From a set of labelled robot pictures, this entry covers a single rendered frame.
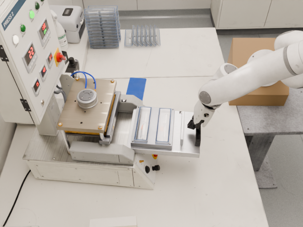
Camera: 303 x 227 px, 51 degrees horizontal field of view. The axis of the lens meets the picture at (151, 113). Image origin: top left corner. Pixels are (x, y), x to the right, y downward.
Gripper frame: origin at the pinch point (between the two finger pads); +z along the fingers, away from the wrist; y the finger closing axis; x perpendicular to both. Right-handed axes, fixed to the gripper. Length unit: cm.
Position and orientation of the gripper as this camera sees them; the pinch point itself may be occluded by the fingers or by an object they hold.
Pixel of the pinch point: (192, 124)
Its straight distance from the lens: 130.7
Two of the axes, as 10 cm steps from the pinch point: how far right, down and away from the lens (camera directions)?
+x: -9.4, -2.9, -1.8
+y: 1.0, -7.5, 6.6
